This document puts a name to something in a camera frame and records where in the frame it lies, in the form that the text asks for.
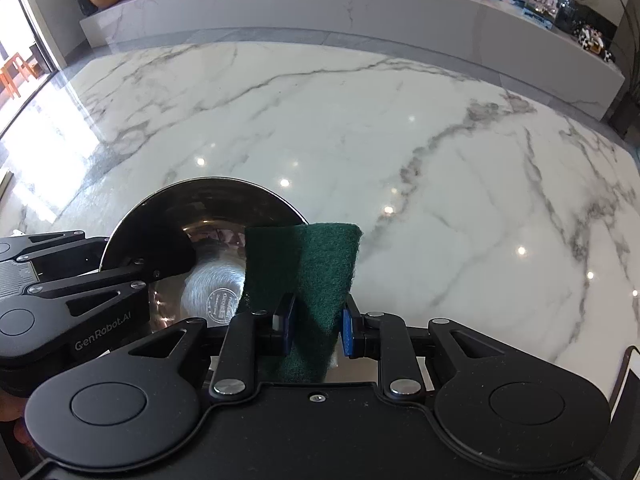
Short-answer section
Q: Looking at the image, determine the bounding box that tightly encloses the green scouring pad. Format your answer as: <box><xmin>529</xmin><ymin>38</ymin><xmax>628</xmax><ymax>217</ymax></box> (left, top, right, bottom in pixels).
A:
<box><xmin>239</xmin><ymin>223</ymin><xmax>362</xmax><ymax>382</ymax></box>

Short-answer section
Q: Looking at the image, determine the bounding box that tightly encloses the stainless steel bowl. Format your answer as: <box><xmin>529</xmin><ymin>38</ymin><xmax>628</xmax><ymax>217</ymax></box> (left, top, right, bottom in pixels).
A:
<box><xmin>101</xmin><ymin>177</ymin><xmax>306</xmax><ymax>332</ymax></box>

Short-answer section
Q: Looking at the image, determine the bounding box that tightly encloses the person's left hand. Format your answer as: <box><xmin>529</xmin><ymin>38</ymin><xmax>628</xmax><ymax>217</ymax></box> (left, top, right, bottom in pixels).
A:
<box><xmin>0</xmin><ymin>390</ymin><xmax>41</xmax><ymax>463</ymax></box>

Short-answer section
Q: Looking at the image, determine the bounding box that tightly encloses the orange chair outside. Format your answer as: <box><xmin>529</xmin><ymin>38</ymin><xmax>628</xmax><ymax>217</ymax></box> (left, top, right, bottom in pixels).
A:
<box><xmin>1</xmin><ymin>53</ymin><xmax>37</xmax><ymax>99</ymax></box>

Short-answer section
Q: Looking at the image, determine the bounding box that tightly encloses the white marble sideboard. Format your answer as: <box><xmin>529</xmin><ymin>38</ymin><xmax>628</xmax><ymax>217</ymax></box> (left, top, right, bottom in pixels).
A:
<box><xmin>80</xmin><ymin>0</ymin><xmax>625</xmax><ymax>119</ymax></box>

